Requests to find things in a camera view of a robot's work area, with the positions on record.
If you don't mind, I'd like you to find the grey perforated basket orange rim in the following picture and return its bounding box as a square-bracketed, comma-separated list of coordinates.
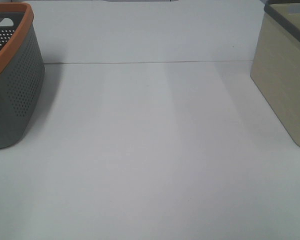
[0, 2, 45, 149]

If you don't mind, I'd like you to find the beige basket grey rim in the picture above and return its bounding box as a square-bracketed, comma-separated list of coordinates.
[250, 0, 300, 147]

